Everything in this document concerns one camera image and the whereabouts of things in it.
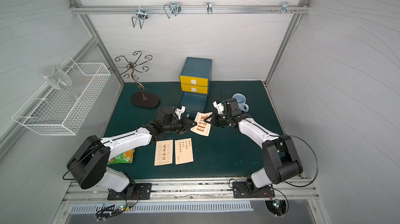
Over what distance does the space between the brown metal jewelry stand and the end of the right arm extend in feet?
1.42

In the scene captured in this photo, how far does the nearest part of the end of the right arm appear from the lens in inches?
26.3

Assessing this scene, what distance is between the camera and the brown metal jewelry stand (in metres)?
0.85
